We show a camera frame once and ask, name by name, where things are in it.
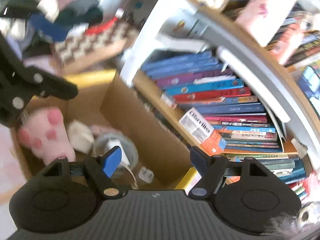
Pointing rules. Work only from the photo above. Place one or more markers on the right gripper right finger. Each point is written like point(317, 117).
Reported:
point(211, 169)

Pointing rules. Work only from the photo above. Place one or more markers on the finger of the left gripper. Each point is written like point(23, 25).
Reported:
point(51, 31)
point(51, 85)

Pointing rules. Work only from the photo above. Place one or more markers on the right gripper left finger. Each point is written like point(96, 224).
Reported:
point(98, 172)

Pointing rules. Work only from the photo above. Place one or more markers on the white rectangular eraser block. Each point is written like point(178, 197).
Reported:
point(80, 136)

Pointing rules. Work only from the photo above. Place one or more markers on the small white usb charger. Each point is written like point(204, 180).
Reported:
point(146, 175)

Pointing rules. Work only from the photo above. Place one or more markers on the pink plush pig toy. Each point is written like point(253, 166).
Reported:
point(45, 135)

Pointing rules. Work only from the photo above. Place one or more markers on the pile of clothes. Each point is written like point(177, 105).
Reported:
point(67, 13)

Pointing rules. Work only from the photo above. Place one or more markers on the wooden chess board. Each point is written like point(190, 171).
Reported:
point(77, 54)

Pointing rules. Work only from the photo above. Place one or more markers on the orange white medicine box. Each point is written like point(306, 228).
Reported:
point(203, 132)

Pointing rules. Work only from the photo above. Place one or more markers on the yellow cardboard box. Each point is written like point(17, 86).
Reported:
point(105, 100)

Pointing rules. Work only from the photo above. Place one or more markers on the row of leaning books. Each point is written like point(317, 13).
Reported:
point(201, 82)

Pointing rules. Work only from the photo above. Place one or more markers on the phone playing video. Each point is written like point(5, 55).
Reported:
point(309, 84)

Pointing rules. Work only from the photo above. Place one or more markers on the pink cup on shelf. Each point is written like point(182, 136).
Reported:
point(262, 18)

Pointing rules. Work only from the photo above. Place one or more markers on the white bookshelf frame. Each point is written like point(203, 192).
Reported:
point(269, 80)

